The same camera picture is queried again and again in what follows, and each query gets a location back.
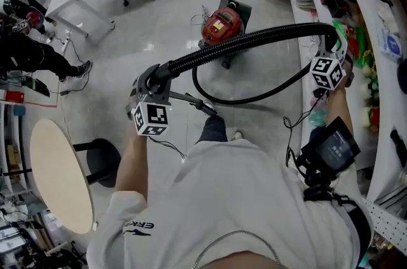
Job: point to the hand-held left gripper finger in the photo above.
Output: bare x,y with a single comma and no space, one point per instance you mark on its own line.
141,83
165,97

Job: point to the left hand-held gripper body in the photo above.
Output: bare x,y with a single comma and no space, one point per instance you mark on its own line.
152,118

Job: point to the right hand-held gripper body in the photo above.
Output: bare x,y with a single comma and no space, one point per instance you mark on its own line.
324,72

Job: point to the metal wand with black nozzle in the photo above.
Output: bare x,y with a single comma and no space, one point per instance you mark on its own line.
203,105

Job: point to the person's right forearm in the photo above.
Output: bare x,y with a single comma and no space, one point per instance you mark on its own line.
338,105

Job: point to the person's left forearm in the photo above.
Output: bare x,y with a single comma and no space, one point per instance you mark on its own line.
130,162

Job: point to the red vacuum cleaner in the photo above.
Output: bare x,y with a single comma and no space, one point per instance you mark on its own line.
222,24

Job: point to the green packet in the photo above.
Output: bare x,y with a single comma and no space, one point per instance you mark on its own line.
360,42

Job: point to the white sneaker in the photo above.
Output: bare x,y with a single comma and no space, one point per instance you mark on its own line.
237,135
210,104

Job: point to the teal soft item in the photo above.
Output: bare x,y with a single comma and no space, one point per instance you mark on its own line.
318,117

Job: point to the artificial flowers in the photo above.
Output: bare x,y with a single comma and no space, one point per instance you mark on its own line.
370,93

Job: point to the dark blue trousers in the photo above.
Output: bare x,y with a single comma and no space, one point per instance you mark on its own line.
213,131

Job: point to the white metal shelf rack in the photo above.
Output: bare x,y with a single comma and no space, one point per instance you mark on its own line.
386,108

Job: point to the white power strip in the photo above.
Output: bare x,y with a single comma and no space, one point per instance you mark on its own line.
94,224
66,42

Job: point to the grey cloth dust bag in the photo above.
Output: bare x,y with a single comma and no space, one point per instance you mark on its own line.
243,8

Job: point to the black handheld tool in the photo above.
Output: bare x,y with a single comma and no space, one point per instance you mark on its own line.
399,147

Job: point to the round wooden table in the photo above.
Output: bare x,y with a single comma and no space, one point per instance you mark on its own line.
60,172

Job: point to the white t-shirt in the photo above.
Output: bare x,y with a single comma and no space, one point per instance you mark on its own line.
235,197

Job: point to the red box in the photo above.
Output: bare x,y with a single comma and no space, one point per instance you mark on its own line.
15,96

